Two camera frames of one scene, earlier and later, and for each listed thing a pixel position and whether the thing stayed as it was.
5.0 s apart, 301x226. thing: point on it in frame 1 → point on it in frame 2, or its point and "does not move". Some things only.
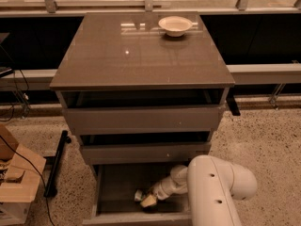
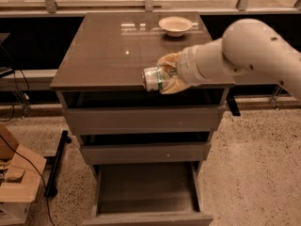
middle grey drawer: [144, 153] does not move
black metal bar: [51, 186] does not move
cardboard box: [20, 173] does not move
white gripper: [160, 191] → [185, 66]
